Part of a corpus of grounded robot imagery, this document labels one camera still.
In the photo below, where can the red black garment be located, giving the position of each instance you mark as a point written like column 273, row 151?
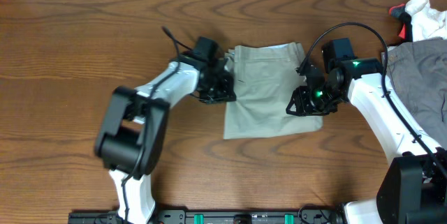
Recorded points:
column 400, row 13

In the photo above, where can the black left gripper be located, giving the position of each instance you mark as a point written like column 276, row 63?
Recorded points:
column 221, row 91

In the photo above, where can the khaki green shorts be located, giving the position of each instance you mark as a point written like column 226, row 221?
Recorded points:
column 265, row 79

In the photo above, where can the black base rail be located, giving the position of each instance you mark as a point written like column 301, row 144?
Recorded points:
column 304, row 215

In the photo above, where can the white cloth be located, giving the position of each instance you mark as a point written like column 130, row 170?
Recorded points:
column 426, row 22

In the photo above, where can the grey trousers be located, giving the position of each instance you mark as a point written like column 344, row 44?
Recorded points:
column 417, row 72

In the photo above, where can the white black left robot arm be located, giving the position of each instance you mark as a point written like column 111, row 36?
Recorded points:
column 130, row 139

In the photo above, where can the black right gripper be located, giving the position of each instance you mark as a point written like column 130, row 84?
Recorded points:
column 304, row 107

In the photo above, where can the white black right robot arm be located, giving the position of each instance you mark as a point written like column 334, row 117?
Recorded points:
column 414, row 187

